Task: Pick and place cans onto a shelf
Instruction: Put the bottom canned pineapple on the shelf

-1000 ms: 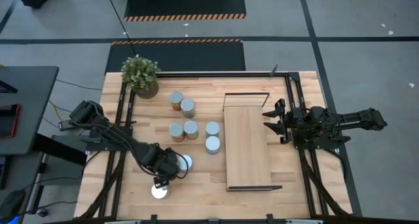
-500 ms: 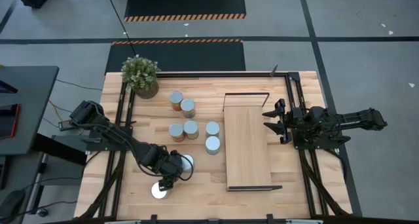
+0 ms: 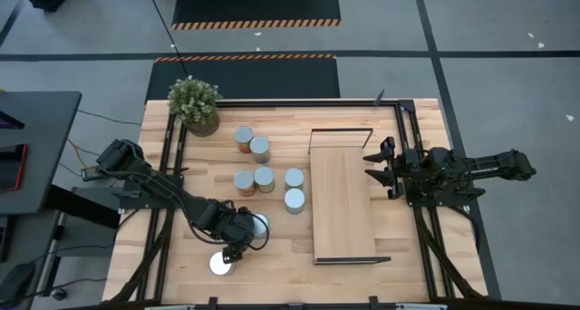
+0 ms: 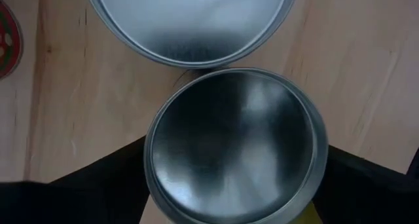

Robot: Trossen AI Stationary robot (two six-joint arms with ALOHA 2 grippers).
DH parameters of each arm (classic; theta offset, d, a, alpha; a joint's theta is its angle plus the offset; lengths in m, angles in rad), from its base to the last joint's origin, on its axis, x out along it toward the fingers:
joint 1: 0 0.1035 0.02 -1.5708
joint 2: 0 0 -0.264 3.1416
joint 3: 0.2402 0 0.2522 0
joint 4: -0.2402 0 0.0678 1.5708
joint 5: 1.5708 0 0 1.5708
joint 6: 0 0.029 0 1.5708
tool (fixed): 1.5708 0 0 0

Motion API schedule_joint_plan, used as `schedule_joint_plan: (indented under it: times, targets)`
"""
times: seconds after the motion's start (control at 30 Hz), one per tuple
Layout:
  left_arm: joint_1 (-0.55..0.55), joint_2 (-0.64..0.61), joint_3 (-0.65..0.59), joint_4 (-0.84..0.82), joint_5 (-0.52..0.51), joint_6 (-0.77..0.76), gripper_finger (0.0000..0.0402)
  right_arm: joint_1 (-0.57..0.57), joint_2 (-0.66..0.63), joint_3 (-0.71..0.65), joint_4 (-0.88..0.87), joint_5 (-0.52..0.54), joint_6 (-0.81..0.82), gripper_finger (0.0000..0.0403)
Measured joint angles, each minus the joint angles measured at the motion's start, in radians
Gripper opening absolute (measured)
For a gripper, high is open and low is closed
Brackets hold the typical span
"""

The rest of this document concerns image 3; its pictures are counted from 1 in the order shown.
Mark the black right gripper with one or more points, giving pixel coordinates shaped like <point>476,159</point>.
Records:
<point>405,171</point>

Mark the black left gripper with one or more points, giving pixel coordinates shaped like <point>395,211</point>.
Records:
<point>233,228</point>

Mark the green-labelled tin can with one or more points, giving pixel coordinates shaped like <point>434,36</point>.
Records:
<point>218,264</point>

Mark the Cherries tin can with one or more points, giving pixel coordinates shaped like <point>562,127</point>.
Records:
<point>261,226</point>

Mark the Corn tin can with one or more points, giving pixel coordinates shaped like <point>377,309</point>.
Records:
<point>244,179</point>

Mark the Tomatoes tin can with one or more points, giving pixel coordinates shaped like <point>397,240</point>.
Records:
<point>294,199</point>

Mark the Oranges tin can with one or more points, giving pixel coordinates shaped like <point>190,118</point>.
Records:
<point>264,176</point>

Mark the Pears tin can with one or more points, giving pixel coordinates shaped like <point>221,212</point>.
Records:
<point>294,177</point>

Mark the Peaches tin can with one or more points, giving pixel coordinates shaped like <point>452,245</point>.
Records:
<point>260,145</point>

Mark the orange-labelled tin can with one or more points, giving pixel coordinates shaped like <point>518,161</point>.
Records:
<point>244,134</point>

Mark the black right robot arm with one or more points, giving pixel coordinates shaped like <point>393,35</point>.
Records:
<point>489,165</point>

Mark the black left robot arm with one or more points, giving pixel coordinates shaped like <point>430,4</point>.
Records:
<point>154,183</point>

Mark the black mat with hazard stripes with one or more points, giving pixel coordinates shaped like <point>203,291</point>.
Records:
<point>254,79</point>
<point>256,6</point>

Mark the green plant in ribbed pot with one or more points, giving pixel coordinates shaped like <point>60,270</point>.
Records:
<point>195,99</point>

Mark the dark grey side desk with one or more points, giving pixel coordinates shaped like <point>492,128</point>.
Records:
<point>45,142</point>

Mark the red-edged flat device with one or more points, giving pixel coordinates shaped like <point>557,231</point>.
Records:
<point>11,169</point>

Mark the wooden shelf with black frame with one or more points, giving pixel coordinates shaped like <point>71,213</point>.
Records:
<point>342,201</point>

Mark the black aluminium table frame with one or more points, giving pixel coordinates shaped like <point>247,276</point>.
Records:
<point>294,104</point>

